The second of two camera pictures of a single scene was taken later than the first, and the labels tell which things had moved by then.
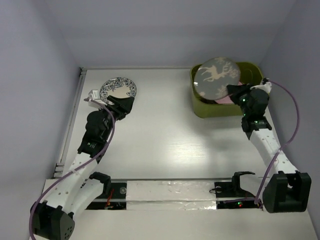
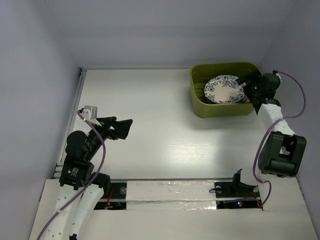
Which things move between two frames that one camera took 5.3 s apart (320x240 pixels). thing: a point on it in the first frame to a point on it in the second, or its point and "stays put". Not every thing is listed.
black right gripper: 235,90 to 254,77
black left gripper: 121,107 to 122,126
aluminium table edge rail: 59,165 stays put
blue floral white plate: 118,87 to 225,89
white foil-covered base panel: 170,195 stays put
